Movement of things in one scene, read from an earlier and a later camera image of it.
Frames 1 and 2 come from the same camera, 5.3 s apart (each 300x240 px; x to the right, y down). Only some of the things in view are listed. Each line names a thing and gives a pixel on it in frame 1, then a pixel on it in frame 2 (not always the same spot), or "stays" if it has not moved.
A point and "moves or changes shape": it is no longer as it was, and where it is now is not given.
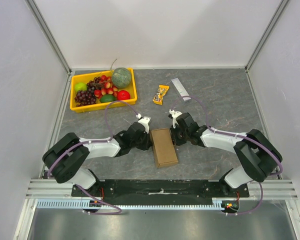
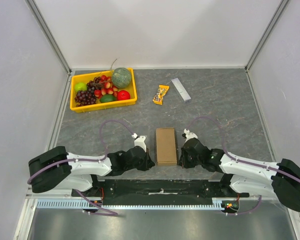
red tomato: [123, 95] stays
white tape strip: [161, 192] stays
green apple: [80, 86] stays
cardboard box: [164, 152] moves or changes shape
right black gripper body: [176, 135] → [185, 155]
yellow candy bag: [158, 97] stays
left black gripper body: [143, 143] → [142, 165]
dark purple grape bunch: [85, 97] stays
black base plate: [163, 192] stays
